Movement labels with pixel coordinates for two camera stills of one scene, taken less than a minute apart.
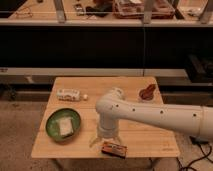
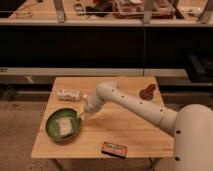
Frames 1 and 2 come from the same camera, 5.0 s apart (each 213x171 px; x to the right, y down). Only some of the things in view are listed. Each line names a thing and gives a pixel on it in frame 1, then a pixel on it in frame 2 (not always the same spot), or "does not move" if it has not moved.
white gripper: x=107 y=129 → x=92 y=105
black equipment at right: x=198 y=69 does not move
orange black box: x=114 y=149 does not move
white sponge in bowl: x=65 y=126 does not move
